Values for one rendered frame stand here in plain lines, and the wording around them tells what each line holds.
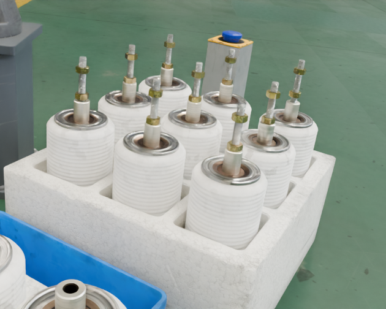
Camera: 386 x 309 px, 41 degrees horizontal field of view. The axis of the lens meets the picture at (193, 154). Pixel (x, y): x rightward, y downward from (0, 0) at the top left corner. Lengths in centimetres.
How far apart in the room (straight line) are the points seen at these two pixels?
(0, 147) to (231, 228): 53
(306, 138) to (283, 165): 11
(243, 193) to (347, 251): 44
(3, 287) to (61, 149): 31
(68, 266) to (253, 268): 26
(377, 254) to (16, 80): 74
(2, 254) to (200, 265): 25
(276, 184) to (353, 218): 42
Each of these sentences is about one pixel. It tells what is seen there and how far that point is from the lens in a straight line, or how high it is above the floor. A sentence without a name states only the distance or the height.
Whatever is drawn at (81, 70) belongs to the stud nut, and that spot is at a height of 33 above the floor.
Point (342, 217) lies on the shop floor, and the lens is 112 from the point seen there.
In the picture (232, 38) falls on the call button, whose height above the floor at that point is 32.
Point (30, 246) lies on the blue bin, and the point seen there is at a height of 9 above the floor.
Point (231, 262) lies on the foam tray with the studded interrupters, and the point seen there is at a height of 18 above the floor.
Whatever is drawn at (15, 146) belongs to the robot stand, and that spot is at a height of 10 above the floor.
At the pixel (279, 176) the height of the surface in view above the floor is 22.
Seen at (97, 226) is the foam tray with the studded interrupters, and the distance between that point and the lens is 70.
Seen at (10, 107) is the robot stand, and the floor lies 18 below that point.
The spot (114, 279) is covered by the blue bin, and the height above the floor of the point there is 10.
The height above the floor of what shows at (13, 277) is 25.
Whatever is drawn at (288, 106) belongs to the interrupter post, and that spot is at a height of 28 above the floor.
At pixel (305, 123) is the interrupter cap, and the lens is 84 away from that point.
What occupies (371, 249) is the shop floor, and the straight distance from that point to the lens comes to 105.
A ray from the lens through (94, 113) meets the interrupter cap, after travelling 77.
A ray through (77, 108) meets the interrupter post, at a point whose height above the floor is 27.
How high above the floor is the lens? 54
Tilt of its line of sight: 25 degrees down
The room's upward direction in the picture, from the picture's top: 7 degrees clockwise
